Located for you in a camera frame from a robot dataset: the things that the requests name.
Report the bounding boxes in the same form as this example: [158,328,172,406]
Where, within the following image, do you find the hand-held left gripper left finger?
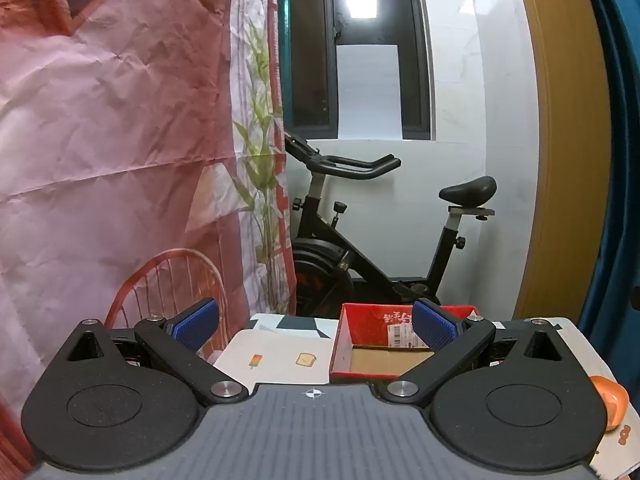
[52,297,249,407]

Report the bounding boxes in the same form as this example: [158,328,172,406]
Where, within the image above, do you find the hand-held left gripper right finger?
[381,298,583,407]

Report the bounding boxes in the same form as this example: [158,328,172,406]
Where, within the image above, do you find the red cardboard box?
[328,303,481,386]

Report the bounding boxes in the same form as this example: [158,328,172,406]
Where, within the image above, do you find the white printed tablecloth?
[212,312,640,478]

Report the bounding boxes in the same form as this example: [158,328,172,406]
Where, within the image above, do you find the black exercise bike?
[282,130,498,318]

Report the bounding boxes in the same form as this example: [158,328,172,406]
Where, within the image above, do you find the orange plastic dish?
[590,375,630,431]

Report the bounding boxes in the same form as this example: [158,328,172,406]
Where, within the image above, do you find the pink printed backdrop cloth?
[0,0,296,476]

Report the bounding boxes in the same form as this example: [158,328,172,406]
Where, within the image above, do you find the white foam board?
[336,45,402,141]

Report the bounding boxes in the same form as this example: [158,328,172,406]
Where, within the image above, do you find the teal curtain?
[575,0,640,361]

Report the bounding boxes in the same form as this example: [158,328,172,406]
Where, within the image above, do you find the dark framed window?
[277,0,433,142]

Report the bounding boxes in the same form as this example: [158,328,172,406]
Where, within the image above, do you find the wooden door frame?
[510,0,613,321]

